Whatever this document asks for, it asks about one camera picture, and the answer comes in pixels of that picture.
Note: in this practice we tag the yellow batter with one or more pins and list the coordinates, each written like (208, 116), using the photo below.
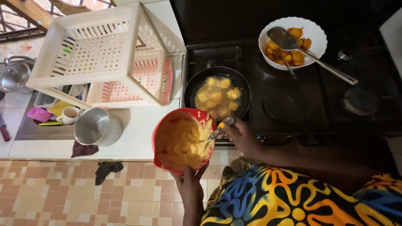
(182, 142)

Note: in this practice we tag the white plastic dish rack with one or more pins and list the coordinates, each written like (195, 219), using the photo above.
(94, 50)

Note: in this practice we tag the red mixing bowl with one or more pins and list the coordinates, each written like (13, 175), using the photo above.
(159, 147)

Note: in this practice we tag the black gas stove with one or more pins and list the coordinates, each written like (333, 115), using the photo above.
(314, 103)

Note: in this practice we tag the pile of fried golden fritters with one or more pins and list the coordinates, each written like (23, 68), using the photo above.
(290, 55)

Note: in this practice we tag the black cloth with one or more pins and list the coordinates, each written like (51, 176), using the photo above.
(106, 169)

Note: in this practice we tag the frying yellow fritters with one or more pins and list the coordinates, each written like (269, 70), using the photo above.
(218, 96)

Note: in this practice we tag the metal spoon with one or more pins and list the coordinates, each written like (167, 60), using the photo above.
(216, 131)

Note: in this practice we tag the metal slotted spatula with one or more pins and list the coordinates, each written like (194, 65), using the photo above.
(284, 39)

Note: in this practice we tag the white mug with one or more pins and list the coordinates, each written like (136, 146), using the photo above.
(69, 115)

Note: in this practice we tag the white scalloped bowl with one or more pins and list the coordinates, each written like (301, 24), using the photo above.
(314, 34)

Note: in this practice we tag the pink plastic cup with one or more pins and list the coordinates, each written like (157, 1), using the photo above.
(39, 114)

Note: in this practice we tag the metal fork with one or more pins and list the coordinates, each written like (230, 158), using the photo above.
(290, 71)

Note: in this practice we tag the steel kettle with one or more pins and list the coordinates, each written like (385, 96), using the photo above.
(14, 75)

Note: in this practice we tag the steel kitchen sink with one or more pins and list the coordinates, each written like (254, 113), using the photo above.
(40, 130)

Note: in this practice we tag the person's right fingers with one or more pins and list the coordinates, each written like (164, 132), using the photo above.
(226, 129)

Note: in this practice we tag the person's right hand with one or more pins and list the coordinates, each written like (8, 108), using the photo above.
(239, 135)

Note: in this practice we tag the wooden window frame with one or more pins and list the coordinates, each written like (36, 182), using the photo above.
(31, 14)

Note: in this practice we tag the pink plastic tray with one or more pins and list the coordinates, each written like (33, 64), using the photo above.
(147, 81)

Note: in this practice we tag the dark maroon cloth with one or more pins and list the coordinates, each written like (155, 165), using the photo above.
(83, 150)

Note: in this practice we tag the person's left hand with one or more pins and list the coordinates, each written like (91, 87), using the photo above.
(190, 180)

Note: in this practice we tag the yellow plastic plate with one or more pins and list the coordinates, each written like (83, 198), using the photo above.
(59, 108)

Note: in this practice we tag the clear plastic container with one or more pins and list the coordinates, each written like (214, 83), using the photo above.
(45, 99)

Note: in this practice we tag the black frying pan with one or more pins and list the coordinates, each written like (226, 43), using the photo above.
(241, 84)

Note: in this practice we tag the person's colourful patterned dress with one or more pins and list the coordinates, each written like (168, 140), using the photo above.
(282, 197)

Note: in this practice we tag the dark red bottle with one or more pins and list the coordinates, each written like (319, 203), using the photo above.
(4, 130)

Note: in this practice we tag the steel cooking pot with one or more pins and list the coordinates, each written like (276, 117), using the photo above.
(99, 127)

